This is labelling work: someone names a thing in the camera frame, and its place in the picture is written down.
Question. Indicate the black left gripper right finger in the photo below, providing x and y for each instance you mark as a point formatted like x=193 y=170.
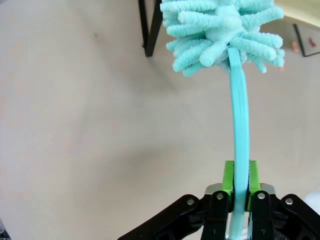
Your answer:
x=270 y=217

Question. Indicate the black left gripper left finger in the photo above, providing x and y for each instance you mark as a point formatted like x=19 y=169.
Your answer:
x=212 y=217

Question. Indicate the teal chenille duster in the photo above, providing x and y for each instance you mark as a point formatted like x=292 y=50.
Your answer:
x=240 y=112

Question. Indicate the pink paper scrap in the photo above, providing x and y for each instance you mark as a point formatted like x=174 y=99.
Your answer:
x=295 y=46

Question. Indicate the small red paper scrap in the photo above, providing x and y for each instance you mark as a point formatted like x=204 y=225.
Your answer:
x=311 y=41

